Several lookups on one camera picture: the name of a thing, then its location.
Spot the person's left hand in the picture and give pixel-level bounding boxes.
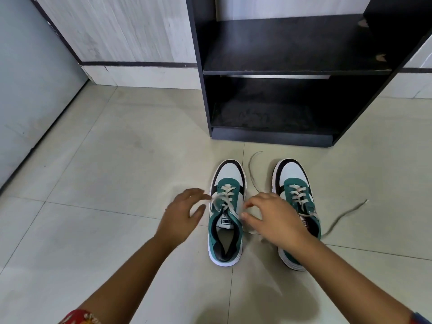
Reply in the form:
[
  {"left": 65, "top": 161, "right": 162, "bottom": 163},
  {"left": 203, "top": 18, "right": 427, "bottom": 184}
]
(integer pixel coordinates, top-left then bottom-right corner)
[{"left": 155, "top": 188, "right": 212, "bottom": 250}]

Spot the person's right hand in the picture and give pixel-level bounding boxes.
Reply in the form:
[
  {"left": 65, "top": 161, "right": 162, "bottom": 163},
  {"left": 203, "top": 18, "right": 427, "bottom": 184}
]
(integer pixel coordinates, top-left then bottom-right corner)
[{"left": 240, "top": 192, "right": 310, "bottom": 250}]

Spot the white shoelace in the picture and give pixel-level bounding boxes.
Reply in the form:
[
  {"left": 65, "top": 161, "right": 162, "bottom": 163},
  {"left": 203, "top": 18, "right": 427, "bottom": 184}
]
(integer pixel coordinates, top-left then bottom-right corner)
[
  {"left": 210, "top": 185, "right": 259, "bottom": 235},
  {"left": 249, "top": 151, "right": 369, "bottom": 239}
]

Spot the person's right forearm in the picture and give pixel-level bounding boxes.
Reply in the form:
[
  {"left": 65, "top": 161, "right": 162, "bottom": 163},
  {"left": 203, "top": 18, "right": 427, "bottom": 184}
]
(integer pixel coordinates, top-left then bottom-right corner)
[{"left": 278, "top": 229, "right": 418, "bottom": 324}]

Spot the person's left forearm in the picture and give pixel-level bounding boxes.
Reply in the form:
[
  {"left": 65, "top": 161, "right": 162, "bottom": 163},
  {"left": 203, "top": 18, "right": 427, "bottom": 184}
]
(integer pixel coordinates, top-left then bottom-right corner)
[{"left": 76, "top": 234, "right": 183, "bottom": 324}]

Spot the green white sneaker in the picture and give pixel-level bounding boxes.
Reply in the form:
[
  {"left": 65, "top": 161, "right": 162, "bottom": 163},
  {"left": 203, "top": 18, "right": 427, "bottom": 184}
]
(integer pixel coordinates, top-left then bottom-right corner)
[
  {"left": 272, "top": 158, "right": 322, "bottom": 272},
  {"left": 208, "top": 159, "right": 248, "bottom": 267}
]

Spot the red patterned sleeve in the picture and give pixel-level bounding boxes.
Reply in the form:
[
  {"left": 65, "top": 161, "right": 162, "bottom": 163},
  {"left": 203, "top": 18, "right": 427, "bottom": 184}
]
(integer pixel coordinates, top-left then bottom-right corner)
[{"left": 58, "top": 308, "right": 102, "bottom": 324}]

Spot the black wooden shelf unit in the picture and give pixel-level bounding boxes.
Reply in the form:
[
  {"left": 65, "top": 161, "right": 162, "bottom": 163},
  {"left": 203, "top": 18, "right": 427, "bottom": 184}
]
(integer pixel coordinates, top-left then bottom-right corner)
[{"left": 185, "top": 0, "right": 432, "bottom": 148}]

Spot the grey door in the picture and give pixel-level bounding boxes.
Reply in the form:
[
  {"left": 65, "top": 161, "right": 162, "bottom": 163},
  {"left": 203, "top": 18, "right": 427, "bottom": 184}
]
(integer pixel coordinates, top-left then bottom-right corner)
[{"left": 0, "top": 0, "right": 89, "bottom": 194}]

